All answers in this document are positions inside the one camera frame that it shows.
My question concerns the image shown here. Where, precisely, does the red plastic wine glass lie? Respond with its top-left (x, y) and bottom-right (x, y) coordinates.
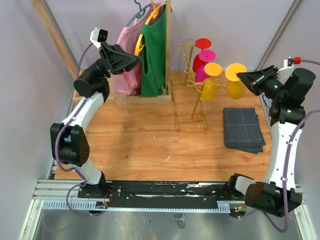
top-left (192, 38), bottom-right (213, 72)

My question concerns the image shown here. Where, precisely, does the yellow clothes hanger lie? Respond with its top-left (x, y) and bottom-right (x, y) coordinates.
top-left (134, 0), bottom-right (167, 56)

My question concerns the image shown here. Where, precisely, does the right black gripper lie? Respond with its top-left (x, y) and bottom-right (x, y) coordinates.
top-left (236, 65), bottom-right (287, 101)

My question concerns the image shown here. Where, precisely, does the yellow wine glass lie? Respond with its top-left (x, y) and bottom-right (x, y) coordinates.
top-left (201, 62), bottom-right (223, 100)
top-left (224, 63), bottom-right (247, 100)

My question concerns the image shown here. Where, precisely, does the pink shirt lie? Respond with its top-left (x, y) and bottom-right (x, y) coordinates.
top-left (113, 7), bottom-right (153, 96)

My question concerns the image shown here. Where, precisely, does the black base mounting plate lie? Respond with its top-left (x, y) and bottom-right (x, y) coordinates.
top-left (77, 180), bottom-right (245, 211)

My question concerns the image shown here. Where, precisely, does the grey clothes hanger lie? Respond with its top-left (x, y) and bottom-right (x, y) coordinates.
top-left (125, 0), bottom-right (153, 28)

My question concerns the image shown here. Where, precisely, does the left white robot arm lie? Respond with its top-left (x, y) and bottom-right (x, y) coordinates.
top-left (50, 42), bottom-right (142, 198)

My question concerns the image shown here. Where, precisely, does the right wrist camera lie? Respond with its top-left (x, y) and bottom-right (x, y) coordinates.
top-left (277, 57), bottom-right (294, 80)

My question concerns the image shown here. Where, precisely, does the grey checked cloth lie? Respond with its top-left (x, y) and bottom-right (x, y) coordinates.
top-left (223, 107), bottom-right (266, 154)

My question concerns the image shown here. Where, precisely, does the magenta plastic wine glass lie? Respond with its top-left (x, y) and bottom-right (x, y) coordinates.
top-left (194, 49), bottom-right (216, 83)

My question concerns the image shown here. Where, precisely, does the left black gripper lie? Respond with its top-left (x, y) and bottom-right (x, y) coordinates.
top-left (86, 42), bottom-right (143, 81)

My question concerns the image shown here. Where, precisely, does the green vest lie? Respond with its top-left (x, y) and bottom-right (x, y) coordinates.
top-left (140, 6), bottom-right (167, 97)

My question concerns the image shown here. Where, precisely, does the wooden clothes rack frame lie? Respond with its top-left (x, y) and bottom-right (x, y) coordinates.
top-left (30, 0), bottom-right (172, 104)

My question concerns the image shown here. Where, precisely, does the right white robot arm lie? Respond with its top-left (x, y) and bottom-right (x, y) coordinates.
top-left (226, 65), bottom-right (316, 218)

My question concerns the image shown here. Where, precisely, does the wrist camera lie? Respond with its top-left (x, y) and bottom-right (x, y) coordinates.
top-left (90, 27), bottom-right (108, 49)
top-left (277, 57), bottom-right (294, 80)

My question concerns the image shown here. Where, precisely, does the clear glass wine glass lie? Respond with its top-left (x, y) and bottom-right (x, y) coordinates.
top-left (114, 92), bottom-right (129, 116)

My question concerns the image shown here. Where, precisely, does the teal plastic wine glass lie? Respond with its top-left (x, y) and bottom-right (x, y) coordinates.
top-left (64, 135), bottom-right (71, 142)

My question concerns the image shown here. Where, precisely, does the gold wire wine glass rack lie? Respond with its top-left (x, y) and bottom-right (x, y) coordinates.
top-left (171, 38), bottom-right (221, 133)

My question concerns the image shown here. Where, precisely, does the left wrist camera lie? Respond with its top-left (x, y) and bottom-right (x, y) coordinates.
top-left (90, 27), bottom-right (108, 49)

